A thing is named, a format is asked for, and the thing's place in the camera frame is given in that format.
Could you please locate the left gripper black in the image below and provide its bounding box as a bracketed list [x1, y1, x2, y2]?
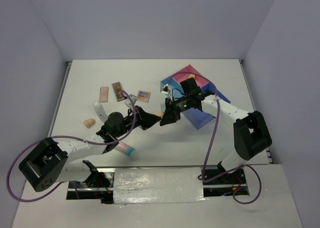
[114, 105, 161, 138]

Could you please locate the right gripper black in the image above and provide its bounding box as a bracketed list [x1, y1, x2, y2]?
[160, 95, 192, 126]

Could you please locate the beige makeup sponge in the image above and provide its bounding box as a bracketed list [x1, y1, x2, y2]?
[83, 118, 96, 128]
[156, 112, 164, 118]

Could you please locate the pink teal spray bottle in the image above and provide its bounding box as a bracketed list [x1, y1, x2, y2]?
[115, 142, 136, 157]

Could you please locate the white clear-cap bottle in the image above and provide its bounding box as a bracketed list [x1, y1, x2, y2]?
[93, 101, 108, 123]

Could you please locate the clear silver pan palette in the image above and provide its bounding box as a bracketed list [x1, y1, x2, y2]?
[160, 104, 166, 112]

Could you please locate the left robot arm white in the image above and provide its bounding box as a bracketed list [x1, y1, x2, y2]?
[18, 106, 161, 192]

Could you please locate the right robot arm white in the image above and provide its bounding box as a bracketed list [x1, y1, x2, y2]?
[160, 77, 272, 184]

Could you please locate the pink rectangular makeup palette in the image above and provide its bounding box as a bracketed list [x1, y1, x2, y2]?
[99, 86, 109, 102]

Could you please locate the colourful glitter eyeshadow palette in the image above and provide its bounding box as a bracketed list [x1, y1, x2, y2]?
[137, 90, 151, 103]

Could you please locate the three-compartment organizer tray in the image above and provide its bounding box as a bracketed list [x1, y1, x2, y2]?
[160, 65, 216, 129]

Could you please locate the brown eyeshadow palette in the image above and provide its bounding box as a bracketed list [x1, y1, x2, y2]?
[111, 82, 127, 102]

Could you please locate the white taped cover sheet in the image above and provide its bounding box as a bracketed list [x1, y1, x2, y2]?
[113, 168, 205, 204]

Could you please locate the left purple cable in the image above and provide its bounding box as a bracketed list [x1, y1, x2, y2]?
[6, 89, 138, 203]

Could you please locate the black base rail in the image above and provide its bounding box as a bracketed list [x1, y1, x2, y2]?
[66, 167, 249, 205]

